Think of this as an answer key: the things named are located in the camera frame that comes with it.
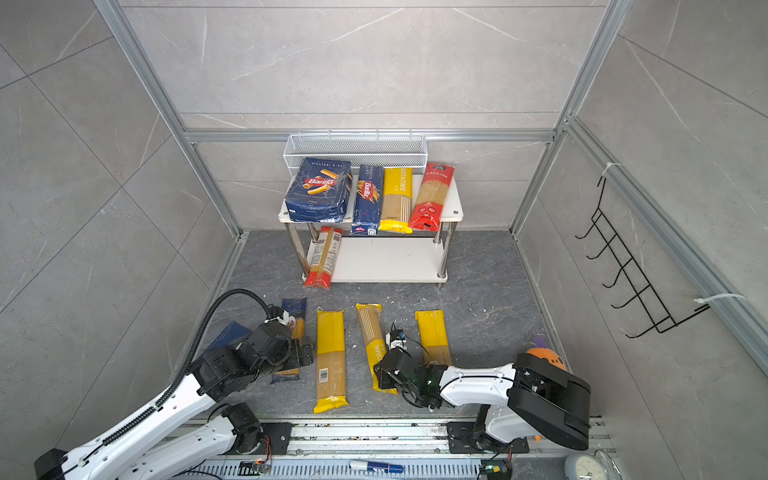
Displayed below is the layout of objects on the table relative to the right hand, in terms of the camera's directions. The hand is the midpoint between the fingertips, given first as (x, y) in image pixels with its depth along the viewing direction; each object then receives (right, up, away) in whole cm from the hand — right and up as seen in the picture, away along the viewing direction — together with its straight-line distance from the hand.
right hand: (375, 368), depth 84 cm
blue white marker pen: (-3, -17, -15) cm, 23 cm away
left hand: (-18, +10, -8) cm, 22 cm away
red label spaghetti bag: (-18, +31, +15) cm, 39 cm away
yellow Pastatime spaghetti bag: (-2, +13, +7) cm, 15 cm away
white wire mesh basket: (+4, +68, +14) cm, 69 cm away
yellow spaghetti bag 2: (+17, +7, +6) cm, 20 cm away
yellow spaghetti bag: (-13, +2, 0) cm, 13 cm away
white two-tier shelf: (-24, +42, -7) cm, 49 cm away
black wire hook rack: (+59, +20, -24) cm, 67 cm away
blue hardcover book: (-45, +8, +7) cm, 46 cm away
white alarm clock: (+49, -16, -17) cm, 55 cm away
